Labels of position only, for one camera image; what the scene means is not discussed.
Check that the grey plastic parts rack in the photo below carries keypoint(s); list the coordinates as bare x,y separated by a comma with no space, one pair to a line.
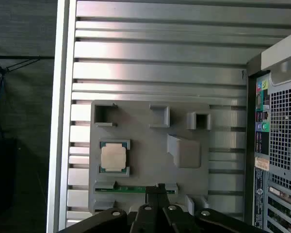
145,155

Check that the grey PC case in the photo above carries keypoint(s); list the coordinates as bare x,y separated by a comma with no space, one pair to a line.
285,136

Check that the aluminium table edge rail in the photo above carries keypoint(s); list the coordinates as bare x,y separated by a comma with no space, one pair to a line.
60,109

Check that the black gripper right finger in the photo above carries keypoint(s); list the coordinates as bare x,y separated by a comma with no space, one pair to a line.
171,218

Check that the green RAM stick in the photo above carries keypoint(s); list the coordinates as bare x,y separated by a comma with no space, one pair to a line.
131,189

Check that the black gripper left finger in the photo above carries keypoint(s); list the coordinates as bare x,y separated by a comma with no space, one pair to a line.
150,218

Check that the orange label on case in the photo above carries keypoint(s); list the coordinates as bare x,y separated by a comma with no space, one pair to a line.
262,163

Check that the silver CPU with green board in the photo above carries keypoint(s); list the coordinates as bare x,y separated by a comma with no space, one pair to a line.
113,156

